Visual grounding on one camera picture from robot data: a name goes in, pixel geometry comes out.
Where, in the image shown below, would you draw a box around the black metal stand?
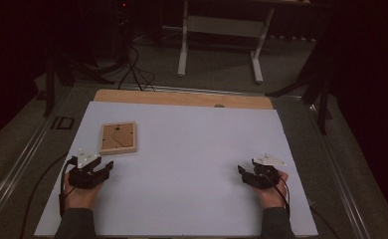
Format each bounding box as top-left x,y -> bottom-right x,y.
42,49 -> 116,118

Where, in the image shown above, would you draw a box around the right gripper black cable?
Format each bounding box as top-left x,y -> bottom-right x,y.
262,171 -> 291,218

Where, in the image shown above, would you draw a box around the small wooden board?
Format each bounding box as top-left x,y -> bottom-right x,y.
98,120 -> 138,156

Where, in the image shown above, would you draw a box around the metal floor strip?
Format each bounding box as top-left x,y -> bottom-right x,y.
127,84 -> 304,100

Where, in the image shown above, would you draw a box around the black floor cables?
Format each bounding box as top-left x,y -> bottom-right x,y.
116,44 -> 157,93

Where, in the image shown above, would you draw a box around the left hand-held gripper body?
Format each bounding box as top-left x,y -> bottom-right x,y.
68,147 -> 111,190

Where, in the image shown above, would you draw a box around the white table mat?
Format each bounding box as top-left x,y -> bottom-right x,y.
34,101 -> 319,238

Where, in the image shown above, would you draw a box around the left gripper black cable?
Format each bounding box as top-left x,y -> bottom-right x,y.
58,155 -> 79,218

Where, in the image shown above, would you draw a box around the person's left hand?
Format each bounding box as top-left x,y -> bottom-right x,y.
63,172 -> 104,211

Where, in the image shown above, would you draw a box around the black floor socket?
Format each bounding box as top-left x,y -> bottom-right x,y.
50,116 -> 76,130

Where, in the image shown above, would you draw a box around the thin black floor cable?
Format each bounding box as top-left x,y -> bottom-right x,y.
308,204 -> 343,239
18,151 -> 70,239

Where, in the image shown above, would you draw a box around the person's right hand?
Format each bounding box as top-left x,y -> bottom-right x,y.
255,169 -> 290,210

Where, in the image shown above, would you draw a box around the metal floor rail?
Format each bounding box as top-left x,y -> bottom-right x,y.
305,103 -> 373,239
0,111 -> 62,228

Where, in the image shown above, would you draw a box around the black tripod stand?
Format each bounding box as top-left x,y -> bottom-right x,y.
265,31 -> 334,136

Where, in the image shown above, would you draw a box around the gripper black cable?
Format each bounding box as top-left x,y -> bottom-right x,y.
58,155 -> 79,218
262,171 -> 291,218

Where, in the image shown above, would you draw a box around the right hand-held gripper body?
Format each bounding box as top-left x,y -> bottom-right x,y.
242,153 -> 288,190

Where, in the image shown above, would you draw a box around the white metal desk frame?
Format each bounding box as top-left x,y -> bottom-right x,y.
176,0 -> 277,85

